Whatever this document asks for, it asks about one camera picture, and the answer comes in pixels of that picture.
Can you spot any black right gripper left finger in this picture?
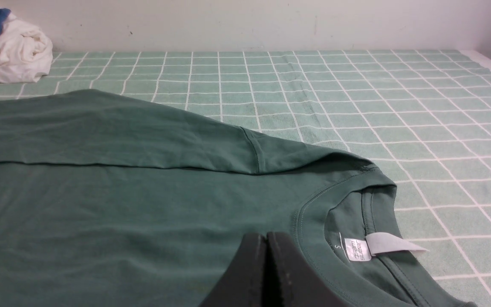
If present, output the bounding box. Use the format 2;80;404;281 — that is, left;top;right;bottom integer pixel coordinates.
200;233;267;307

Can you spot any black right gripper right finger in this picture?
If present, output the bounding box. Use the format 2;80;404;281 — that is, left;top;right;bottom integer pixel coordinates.
267;232;347;307

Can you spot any green long-sleeved shirt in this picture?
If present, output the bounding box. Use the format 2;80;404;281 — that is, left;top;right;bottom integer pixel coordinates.
0;90;475;307

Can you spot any white crumpled shirt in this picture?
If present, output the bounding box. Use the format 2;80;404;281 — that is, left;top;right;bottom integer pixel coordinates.
0;12;53;84

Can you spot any green checkered table cloth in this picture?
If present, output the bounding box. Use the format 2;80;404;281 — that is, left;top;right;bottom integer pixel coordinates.
0;50;491;307

